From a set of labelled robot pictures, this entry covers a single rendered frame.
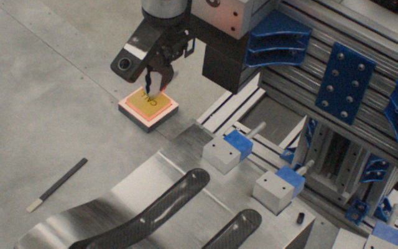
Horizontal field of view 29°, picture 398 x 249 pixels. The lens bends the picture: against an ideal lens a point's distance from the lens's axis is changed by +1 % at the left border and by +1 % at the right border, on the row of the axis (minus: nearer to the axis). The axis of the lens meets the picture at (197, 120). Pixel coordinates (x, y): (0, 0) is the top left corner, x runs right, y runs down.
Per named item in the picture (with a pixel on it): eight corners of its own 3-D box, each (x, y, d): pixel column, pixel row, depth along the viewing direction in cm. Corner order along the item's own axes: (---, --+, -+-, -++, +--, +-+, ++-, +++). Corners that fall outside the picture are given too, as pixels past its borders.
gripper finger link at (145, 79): (169, 84, 142) (172, 49, 135) (147, 101, 139) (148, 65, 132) (157, 76, 143) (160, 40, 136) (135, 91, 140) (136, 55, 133)
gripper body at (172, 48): (194, 56, 134) (201, 3, 125) (160, 79, 130) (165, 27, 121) (163, 33, 137) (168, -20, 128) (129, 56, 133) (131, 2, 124)
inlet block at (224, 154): (250, 126, 133) (255, 105, 129) (272, 142, 131) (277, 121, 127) (199, 166, 126) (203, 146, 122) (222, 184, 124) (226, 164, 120)
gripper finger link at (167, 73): (172, 92, 134) (175, 56, 128) (166, 96, 133) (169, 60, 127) (153, 78, 136) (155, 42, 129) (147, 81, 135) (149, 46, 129)
